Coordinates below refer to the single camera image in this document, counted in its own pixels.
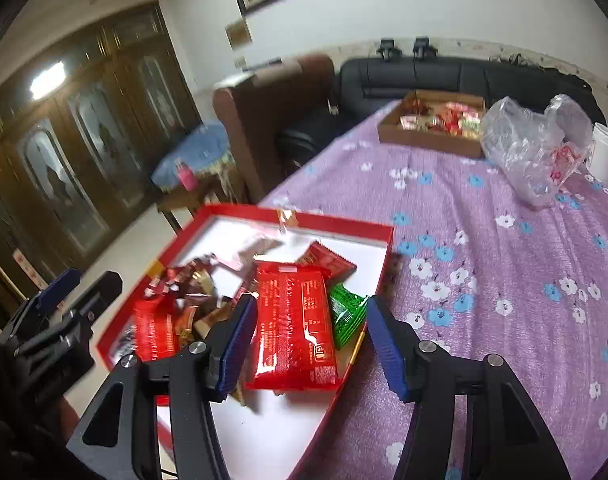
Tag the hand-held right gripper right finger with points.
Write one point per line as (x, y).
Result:
(388, 350)

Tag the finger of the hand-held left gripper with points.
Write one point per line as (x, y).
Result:
(59, 282)
(99, 285)

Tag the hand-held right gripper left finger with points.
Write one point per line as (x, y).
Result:
(234, 350)

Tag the green snack packet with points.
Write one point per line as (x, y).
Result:
(346, 315)

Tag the large red snack packet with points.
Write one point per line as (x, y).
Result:
(291, 330)

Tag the red foil snack packet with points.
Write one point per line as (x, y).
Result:
(154, 330)

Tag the small dark red candy packet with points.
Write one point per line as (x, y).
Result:
(184, 280)

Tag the red tray white interior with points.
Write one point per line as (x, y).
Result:
(284, 435)

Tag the brown wafer stick packet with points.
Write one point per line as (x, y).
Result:
(256, 248)

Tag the red gold-print snack packet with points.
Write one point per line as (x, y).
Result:
(329, 260)

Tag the dark wooden cabinet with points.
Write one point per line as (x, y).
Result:
(84, 160)

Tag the wooden stool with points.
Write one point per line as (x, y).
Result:
(204, 202)

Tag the pink bottle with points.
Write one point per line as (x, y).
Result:
(186, 177)

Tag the small table blue cloth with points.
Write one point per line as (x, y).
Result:
(199, 150)

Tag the brown cardboard box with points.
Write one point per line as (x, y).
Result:
(423, 142)

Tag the brown armchair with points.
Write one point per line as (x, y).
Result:
(264, 120)

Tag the pile of assorted snack packets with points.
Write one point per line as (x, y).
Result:
(443, 117)

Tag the white paper sheet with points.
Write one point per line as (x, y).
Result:
(234, 80)

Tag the clear plastic bag red print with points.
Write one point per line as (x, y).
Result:
(528, 145)

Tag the black leather sofa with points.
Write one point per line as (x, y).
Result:
(408, 77)

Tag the white plastic jar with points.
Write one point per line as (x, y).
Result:
(603, 155)

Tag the black clamp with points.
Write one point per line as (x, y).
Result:
(425, 46)
(388, 49)

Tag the small wall plaque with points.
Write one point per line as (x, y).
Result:
(238, 34)

